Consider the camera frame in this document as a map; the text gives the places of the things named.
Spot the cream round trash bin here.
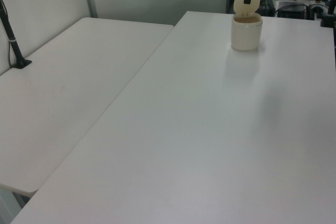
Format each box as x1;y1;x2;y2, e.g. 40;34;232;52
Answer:
230;0;264;51

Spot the dark desktop device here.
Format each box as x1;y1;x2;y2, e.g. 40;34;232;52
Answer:
258;0;276;16

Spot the black box device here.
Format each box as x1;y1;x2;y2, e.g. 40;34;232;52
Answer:
277;1;309;20

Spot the adjacent white table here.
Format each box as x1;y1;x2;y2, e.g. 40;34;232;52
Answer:
0;17;175;197

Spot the black table clamp mount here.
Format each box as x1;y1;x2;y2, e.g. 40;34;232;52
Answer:
319;0;336;28

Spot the black camera stand pole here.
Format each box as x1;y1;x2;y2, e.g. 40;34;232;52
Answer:
0;0;33;70

